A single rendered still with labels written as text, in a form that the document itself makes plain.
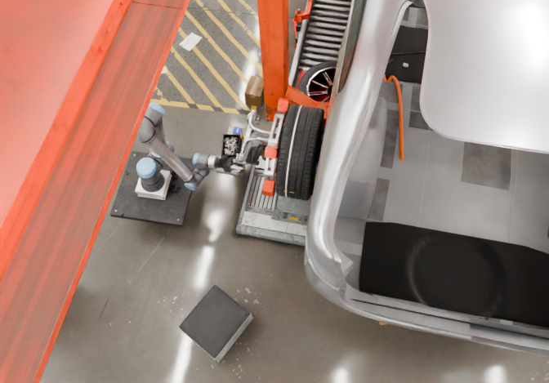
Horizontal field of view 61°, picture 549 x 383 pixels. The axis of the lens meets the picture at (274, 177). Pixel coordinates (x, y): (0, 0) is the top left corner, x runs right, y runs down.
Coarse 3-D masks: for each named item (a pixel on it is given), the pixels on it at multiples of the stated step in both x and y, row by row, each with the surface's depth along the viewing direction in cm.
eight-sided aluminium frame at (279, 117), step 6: (276, 114) 317; (282, 114) 318; (276, 120) 316; (282, 120) 315; (282, 126) 353; (270, 132) 311; (270, 138) 309; (276, 138) 309; (270, 144) 308; (276, 144) 307; (276, 162) 358; (270, 168) 315; (264, 174) 316; (270, 174) 314
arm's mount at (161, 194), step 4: (164, 172) 383; (168, 172) 383; (164, 176) 382; (168, 176) 384; (140, 180) 379; (168, 180) 385; (140, 184) 378; (164, 184) 379; (168, 184) 386; (136, 188) 376; (140, 188) 376; (164, 188) 377; (136, 192) 376; (140, 192) 375; (144, 192) 375; (148, 192) 375; (156, 192) 375; (160, 192) 375; (164, 192) 379; (140, 196) 383; (144, 196) 382; (148, 196) 380; (152, 196) 379; (156, 196) 378; (160, 196) 376; (164, 196) 382
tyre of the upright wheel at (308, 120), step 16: (288, 112) 314; (304, 112) 314; (320, 112) 316; (288, 128) 305; (304, 128) 305; (288, 144) 303; (304, 144) 301; (304, 160) 302; (288, 176) 308; (304, 176) 305; (288, 192) 320; (304, 192) 315
